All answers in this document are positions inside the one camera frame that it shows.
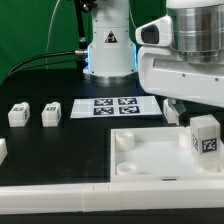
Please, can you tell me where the black cable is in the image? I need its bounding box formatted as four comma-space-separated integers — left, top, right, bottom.
7, 50, 89, 77

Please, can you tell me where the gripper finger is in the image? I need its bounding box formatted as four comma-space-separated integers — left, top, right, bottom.
168, 98, 186, 119

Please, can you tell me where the grey thin cable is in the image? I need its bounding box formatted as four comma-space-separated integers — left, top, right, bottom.
45, 0, 63, 70

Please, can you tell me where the white front fence bar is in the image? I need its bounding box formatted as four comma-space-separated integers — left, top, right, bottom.
0, 180, 224, 215

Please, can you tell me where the white sheet with markers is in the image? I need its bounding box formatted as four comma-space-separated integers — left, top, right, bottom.
71, 96, 162, 118

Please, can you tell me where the white left fence block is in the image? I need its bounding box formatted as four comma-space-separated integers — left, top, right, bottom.
0, 138, 8, 165

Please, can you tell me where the white square tabletop part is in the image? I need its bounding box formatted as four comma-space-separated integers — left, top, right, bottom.
110, 126, 224, 183

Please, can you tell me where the black camera pole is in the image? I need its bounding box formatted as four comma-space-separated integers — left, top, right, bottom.
73, 0, 97, 80

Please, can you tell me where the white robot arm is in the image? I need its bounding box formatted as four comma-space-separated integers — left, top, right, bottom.
81, 0, 224, 108

